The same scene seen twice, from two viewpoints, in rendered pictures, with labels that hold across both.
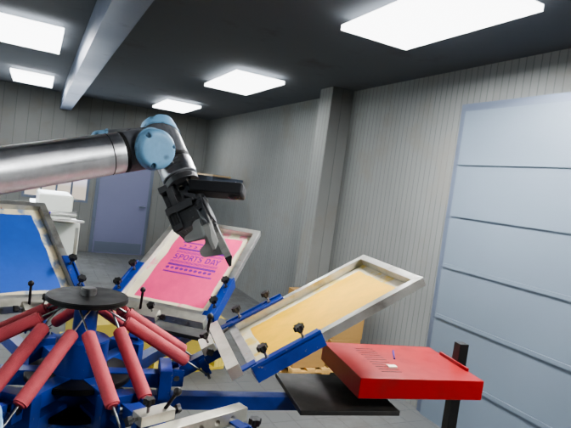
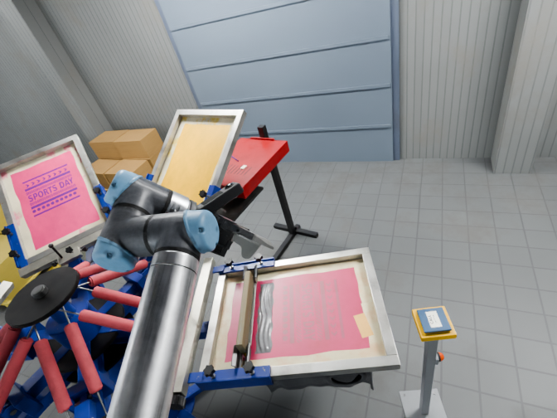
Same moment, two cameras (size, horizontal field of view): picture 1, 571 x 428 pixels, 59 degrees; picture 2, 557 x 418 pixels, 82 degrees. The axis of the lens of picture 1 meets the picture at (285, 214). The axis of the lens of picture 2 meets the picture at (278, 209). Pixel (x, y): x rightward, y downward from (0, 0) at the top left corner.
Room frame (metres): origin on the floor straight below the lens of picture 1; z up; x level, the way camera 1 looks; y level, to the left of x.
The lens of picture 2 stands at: (0.48, 0.37, 2.22)
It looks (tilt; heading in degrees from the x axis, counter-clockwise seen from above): 38 degrees down; 328
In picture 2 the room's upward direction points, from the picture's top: 17 degrees counter-clockwise
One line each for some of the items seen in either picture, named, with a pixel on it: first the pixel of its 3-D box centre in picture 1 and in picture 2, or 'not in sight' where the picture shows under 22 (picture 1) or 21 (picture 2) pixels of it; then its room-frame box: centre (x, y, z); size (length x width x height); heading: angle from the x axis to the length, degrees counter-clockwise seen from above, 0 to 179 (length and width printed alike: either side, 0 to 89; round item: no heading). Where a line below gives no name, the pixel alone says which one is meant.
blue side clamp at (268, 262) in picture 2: not in sight; (248, 269); (1.63, -0.05, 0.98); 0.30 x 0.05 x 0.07; 46
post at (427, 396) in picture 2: not in sight; (428, 374); (0.78, -0.36, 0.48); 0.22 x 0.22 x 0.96; 46
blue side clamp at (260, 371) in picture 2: not in sight; (234, 377); (1.23, 0.33, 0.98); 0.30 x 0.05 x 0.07; 46
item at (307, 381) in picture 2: not in sight; (315, 369); (1.09, 0.06, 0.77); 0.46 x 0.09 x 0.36; 46
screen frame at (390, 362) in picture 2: not in sight; (293, 309); (1.26, -0.03, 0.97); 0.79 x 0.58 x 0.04; 46
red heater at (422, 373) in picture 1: (398, 369); (243, 164); (2.39, -0.63, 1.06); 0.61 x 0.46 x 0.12; 106
